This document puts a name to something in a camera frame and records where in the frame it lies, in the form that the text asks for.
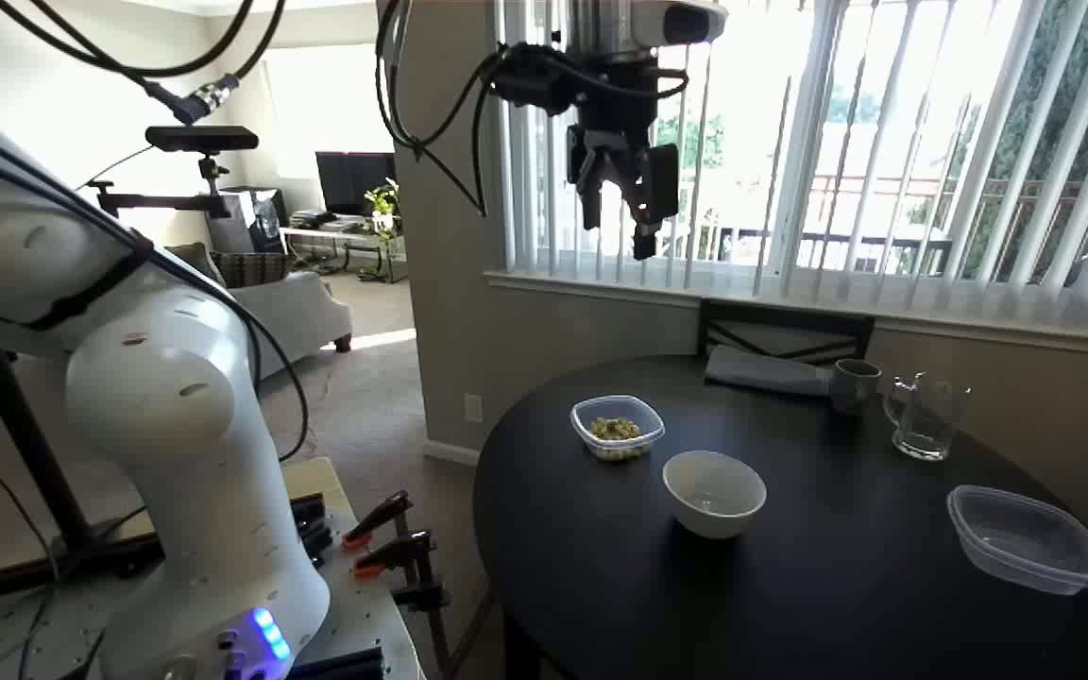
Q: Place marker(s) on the white ceramic bowl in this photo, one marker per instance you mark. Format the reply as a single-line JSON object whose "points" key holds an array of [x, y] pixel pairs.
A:
{"points": [[711, 491]]}

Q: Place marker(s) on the dark grey mug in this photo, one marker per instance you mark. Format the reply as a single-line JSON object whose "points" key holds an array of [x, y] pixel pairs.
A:
{"points": [[853, 385]]}

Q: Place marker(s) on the black slanted stand pole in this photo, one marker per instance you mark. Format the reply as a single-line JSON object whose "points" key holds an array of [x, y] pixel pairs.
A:
{"points": [[22, 427]]}

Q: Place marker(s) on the robot base platform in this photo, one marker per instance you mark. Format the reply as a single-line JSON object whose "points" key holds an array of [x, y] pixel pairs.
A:
{"points": [[368, 628]]}

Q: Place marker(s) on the striped sofa pillow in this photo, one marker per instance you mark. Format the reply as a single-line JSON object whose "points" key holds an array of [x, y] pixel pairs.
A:
{"points": [[252, 270]]}

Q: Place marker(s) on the empty clear plastic container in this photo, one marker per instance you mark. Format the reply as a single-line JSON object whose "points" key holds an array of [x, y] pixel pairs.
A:
{"points": [[1024, 537]]}

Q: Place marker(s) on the grey folded cloth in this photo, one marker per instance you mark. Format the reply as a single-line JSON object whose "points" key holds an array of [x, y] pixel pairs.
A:
{"points": [[765, 372]]}

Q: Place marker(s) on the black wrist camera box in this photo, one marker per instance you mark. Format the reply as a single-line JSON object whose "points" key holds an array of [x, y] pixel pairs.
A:
{"points": [[532, 78]]}

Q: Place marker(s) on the clear plastic lunchbox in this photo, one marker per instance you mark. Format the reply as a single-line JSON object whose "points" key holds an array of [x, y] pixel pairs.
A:
{"points": [[596, 418]]}

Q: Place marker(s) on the green house plant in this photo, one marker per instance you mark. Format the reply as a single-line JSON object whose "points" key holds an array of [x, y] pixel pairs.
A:
{"points": [[383, 212]]}

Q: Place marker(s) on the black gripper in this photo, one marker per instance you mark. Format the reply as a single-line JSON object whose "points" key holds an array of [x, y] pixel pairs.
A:
{"points": [[622, 118]]}

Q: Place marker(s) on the black television screen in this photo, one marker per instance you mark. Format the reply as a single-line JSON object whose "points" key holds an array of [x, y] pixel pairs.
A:
{"points": [[357, 178]]}

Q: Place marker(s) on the black stereo camera bar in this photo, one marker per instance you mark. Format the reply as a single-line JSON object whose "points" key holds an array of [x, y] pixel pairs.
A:
{"points": [[203, 139]]}

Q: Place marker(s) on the white vertical window blinds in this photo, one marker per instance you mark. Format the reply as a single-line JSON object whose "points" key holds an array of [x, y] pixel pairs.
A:
{"points": [[820, 151]]}

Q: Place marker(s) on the grey sofa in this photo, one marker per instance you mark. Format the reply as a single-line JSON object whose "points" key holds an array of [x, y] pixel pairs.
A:
{"points": [[299, 314]]}

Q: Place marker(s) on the clear glass pitcher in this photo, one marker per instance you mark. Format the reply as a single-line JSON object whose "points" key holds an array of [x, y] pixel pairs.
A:
{"points": [[922, 418]]}

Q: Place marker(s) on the low television table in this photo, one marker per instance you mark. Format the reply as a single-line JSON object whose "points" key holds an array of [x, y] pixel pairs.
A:
{"points": [[324, 237]]}

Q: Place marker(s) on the black clamp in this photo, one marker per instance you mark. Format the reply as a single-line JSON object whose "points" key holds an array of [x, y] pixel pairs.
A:
{"points": [[313, 523]]}

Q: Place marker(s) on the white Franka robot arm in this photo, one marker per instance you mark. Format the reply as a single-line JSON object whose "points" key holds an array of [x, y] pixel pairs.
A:
{"points": [[168, 418]]}

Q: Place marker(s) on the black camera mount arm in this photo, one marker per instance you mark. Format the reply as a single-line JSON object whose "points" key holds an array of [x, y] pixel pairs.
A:
{"points": [[162, 199]]}

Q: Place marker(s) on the white wall outlet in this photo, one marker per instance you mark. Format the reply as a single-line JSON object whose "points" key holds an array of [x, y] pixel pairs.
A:
{"points": [[475, 408]]}

